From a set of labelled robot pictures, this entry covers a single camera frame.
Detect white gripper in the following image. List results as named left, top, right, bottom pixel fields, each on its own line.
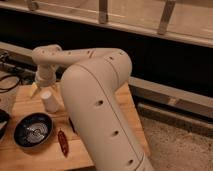
left=30, top=65, right=60, bottom=98

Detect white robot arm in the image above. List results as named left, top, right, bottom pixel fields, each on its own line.
left=32, top=45, right=154, bottom=171

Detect black white striped block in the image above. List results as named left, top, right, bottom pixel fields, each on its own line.
left=69, top=118, right=76, bottom=133

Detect black patterned bowl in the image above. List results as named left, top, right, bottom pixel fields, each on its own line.
left=14, top=113, right=53, bottom=148

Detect dark object at left edge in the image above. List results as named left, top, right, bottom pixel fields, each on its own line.
left=0, top=109, right=10, bottom=139

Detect red pen-shaped object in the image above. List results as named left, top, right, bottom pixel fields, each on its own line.
left=58, top=130, right=69, bottom=156

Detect wooden board table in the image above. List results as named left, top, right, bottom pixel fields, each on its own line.
left=0, top=81, right=151, bottom=171

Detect black cable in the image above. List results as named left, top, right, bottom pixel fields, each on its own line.
left=0, top=73, right=23, bottom=94

